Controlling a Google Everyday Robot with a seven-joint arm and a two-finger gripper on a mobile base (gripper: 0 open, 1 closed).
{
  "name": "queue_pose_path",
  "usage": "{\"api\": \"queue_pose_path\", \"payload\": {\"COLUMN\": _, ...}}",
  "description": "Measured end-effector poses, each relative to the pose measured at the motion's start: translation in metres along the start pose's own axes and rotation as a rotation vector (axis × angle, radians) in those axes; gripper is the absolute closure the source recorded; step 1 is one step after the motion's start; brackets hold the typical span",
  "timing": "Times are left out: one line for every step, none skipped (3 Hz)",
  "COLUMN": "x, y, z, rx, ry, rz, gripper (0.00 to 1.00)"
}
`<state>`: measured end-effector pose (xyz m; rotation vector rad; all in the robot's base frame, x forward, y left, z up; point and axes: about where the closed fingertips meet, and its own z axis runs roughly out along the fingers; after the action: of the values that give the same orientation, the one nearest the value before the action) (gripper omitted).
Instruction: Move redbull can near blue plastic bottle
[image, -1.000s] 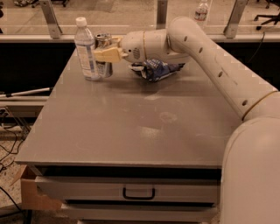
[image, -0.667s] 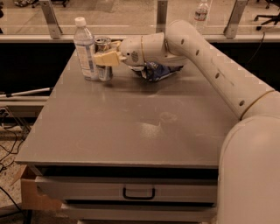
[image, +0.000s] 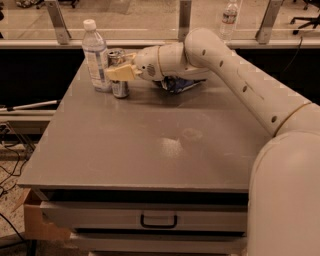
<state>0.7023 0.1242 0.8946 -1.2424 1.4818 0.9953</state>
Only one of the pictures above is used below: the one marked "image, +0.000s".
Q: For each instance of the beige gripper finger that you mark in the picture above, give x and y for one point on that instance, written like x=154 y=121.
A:
x=126 y=72
x=129 y=57

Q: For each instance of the grey metal rod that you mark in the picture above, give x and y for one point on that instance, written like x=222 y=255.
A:
x=29 y=106

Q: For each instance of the clear plastic water bottle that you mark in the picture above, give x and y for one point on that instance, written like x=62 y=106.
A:
x=96 y=56

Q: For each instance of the black office chair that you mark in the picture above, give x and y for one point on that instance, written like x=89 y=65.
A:
x=314 y=22

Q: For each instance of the grey drawer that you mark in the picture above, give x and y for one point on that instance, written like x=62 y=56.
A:
x=157 y=243
x=126 y=216

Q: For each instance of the left metal railing post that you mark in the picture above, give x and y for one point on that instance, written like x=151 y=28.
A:
x=62 y=35

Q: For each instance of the brown cardboard box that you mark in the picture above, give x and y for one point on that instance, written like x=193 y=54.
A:
x=36 y=226

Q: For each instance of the grey upper drawer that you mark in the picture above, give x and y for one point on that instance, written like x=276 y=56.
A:
x=126 y=216

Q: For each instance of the blue crumpled chip bag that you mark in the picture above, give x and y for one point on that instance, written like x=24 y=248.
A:
x=176 y=85

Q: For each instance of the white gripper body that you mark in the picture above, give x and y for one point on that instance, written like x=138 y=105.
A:
x=147 y=63

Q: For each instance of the black drawer handle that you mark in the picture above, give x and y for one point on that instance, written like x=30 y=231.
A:
x=158 y=222

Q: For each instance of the grey lower drawer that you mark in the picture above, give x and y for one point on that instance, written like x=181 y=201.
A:
x=157 y=243

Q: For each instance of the metal railing post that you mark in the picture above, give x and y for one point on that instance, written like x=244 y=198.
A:
x=184 y=18
x=263 y=35
x=62 y=35

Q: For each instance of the middle metal railing post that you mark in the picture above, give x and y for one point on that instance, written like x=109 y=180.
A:
x=184 y=18

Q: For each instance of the background water bottle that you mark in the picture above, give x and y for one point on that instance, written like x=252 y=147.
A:
x=228 y=20

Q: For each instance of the silver blue redbull can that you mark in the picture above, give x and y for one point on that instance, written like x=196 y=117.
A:
x=116 y=56

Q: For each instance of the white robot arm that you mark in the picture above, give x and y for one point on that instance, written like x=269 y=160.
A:
x=284 y=188

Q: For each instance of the right metal railing post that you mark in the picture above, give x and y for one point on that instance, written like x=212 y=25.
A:
x=263 y=35

